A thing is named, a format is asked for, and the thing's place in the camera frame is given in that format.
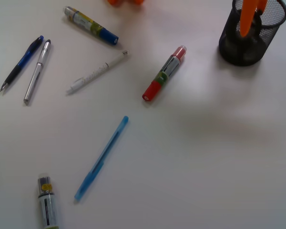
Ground light blue pen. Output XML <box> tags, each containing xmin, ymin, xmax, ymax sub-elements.
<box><xmin>74</xmin><ymin>116</ymin><xmax>129</xmax><ymax>202</ymax></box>

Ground black mesh pen holder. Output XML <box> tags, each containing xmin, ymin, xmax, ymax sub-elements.
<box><xmin>219</xmin><ymin>0</ymin><xmax>286</xmax><ymax>66</ymax></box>

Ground silver pen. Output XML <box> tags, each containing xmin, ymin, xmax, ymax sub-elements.
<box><xmin>23</xmin><ymin>39</ymin><xmax>51</xmax><ymax>106</ymax></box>

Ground red marker pen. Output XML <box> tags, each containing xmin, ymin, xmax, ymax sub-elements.
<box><xmin>142</xmin><ymin>45</ymin><xmax>187</xmax><ymax>102</ymax></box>

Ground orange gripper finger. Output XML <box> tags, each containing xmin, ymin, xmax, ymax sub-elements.
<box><xmin>257</xmin><ymin>0</ymin><xmax>268</xmax><ymax>11</ymax></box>
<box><xmin>240</xmin><ymin>0</ymin><xmax>259</xmax><ymax>37</ymax></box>

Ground blue black ballpoint pen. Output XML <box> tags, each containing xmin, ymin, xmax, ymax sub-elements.
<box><xmin>0</xmin><ymin>35</ymin><xmax>44</xmax><ymax>92</ymax></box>

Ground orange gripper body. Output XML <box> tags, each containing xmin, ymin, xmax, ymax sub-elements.
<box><xmin>107</xmin><ymin>0</ymin><xmax>145</xmax><ymax>6</ymax></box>

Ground white dotted pen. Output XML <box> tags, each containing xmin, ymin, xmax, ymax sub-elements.
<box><xmin>66</xmin><ymin>50</ymin><xmax>129</xmax><ymax>95</ymax></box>

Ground blue capped marker pen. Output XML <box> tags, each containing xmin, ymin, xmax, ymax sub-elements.
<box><xmin>63</xmin><ymin>6</ymin><xmax>119</xmax><ymax>45</ymax></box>

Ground black capped marker pen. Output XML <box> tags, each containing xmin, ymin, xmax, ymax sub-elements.
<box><xmin>38</xmin><ymin>174</ymin><xmax>60</xmax><ymax>229</ymax></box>

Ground large black tape roll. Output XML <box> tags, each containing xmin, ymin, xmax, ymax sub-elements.
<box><xmin>227</xmin><ymin>13</ymin><xmax>262</xmax><ymax>45</ymax></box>

